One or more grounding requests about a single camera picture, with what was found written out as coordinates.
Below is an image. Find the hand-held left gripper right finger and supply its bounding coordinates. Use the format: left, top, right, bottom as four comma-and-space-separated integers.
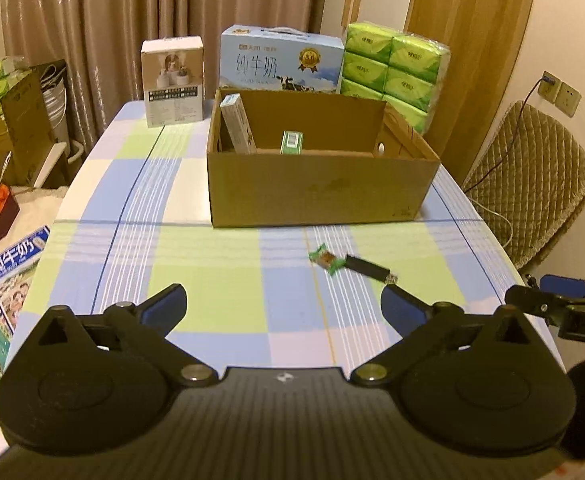
351, 285, 534, 387

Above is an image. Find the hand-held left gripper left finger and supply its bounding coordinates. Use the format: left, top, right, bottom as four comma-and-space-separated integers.
37, 283, 220, 388

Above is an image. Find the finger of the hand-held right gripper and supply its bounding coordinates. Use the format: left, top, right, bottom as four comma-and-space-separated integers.
525, 274, 585, 306
504, 284, 576, 329

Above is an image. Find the black usb stick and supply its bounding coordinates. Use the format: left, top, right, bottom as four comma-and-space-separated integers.
343, 255, 400, 284

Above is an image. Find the green candy wrapper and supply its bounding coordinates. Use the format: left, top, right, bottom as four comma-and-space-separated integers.
309, 243, 347, 276

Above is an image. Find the small green box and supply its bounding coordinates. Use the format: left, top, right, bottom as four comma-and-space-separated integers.
278, 130, 305, 155

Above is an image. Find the quilted beige cushion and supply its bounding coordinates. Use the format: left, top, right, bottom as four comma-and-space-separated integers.
460, 101, 585, 272

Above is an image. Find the flat blue milk case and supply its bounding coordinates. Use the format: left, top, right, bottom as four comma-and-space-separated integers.
0, 225, 52, 334

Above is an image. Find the black white bag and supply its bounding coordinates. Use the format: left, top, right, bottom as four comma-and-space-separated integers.
37, 60, 73, 147

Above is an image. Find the white appliance box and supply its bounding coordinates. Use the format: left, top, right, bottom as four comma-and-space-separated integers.
140, 36, 206, 129

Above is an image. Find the brown cardboard storage box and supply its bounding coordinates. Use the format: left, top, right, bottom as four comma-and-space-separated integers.
0, 67, 56, 187

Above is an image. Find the green tissue multipack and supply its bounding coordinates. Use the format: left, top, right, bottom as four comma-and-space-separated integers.
340, 21, 451, 135

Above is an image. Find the blue milk carton case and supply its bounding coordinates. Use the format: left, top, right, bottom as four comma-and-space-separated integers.
219, 25, 346, 94

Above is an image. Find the wooden door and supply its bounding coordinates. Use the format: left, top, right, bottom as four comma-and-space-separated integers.
407, 0, 541, 177

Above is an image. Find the brown curtain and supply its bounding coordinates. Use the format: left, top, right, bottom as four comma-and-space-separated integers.
0, 0, 331, 142

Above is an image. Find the wall socket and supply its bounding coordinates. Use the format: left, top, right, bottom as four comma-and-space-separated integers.
537, 71, 563, 104
555, 81, 583, 119

